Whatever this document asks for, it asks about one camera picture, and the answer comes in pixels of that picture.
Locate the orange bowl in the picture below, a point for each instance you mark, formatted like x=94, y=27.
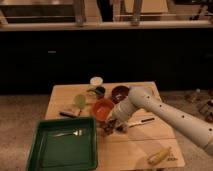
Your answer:
x=101, y=109

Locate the dark green cup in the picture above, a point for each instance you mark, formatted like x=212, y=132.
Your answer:
x=99, y=91

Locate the white lidded cup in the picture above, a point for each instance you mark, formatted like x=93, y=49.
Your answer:
x=96, y=81

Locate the black handled spatula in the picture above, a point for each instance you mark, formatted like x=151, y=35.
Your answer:
x=70, y=112

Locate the dark red grape bunch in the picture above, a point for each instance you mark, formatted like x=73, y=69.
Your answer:
x=109, y=126

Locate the green plastic tray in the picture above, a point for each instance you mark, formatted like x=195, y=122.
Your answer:
x=66, y=153

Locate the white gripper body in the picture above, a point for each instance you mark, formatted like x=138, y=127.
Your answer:
x=124, y=110

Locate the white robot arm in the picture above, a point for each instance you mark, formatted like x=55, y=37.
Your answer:
x=140, y=97

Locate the light green plastic cup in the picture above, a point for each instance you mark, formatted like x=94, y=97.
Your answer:
x=80, y=101

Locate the dark brown bowl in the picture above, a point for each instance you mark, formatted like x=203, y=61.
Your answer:
x=119, y=93

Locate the silver fork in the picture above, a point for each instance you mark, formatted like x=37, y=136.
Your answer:
x=74, y=133

